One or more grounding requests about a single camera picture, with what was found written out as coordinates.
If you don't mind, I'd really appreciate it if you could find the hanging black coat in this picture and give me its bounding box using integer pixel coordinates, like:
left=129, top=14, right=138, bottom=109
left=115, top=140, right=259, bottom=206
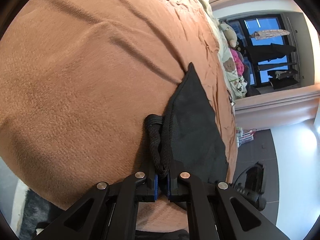
left=245, top=43, right=296, bottom=64

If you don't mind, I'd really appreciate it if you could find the hanging floral garment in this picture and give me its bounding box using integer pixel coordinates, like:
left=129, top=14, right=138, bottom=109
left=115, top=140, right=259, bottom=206
left=249, top=29, right=290, bottom=40

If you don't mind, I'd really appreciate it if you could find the black sleeveless shirt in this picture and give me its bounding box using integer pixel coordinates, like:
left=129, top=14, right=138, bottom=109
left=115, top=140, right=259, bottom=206
left=144, top=63, right=228, bottom=184

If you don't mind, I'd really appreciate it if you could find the grey fluffy rug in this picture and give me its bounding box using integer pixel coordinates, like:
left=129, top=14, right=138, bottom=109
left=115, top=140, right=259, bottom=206
left=19, top=189, right=63, bottom=239

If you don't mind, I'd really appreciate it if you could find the orange brown bed blanket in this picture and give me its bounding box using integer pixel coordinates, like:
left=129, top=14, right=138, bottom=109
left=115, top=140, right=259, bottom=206
left=0, top=0, right=238, bottom=233

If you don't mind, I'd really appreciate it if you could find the beige plush toy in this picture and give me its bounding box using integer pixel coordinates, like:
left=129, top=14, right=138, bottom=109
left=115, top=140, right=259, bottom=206
left=219, top=22, right=238, bottom=48

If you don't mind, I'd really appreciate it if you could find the pink curtain right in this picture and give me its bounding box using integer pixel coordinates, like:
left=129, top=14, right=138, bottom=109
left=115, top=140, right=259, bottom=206
left=235, top=84, right=319, bottom=130

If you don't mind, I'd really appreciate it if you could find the white bedside cabinet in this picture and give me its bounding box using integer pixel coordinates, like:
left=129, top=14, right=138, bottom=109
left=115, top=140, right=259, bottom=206
left=236, top=127, right=257, bottom=147

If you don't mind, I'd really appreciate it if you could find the pink plush toy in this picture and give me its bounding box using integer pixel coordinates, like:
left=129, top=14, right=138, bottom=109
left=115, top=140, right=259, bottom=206
left=230, top=48, right=245, bottom=76

